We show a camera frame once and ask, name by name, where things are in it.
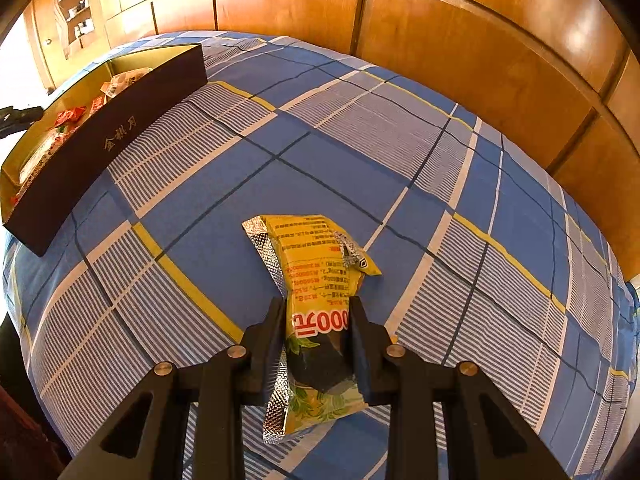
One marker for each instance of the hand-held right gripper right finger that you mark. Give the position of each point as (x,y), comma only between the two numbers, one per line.
(362,360)

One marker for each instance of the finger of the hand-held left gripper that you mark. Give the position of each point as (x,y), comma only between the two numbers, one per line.
(15,115)

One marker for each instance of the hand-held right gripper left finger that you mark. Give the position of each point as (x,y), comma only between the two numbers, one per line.
(270,360)

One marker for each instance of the yellow green snack packet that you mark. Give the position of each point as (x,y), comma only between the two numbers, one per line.
(310,270)

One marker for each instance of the dark tin box gold interior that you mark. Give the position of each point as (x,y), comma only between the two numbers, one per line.
(125,130)

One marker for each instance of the pink white snack packet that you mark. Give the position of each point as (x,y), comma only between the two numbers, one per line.
(127,79)

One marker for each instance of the red gold-print snack packet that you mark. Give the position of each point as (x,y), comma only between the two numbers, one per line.
(69,116)

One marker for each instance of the wooden shelf cabinet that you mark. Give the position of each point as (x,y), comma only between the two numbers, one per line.
(75,10)

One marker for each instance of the blue plaid bed sheet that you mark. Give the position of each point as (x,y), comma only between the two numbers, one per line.
(350,160)

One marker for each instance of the wooden wardrobe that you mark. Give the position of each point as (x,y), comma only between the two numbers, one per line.
(450,35)

